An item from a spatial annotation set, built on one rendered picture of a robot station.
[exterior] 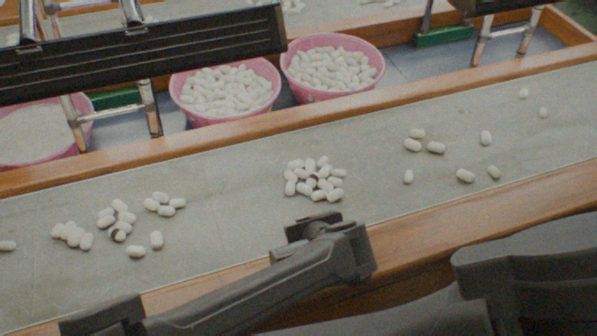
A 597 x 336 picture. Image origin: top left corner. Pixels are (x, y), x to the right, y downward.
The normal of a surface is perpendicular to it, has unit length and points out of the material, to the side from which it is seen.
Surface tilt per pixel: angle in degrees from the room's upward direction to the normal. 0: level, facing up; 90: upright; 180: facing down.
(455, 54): 0
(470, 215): 0
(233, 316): 49
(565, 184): 0
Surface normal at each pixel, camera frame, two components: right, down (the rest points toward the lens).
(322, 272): 0.72, -0.24
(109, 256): 0.04, -0.70
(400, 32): 0.36, 0.67
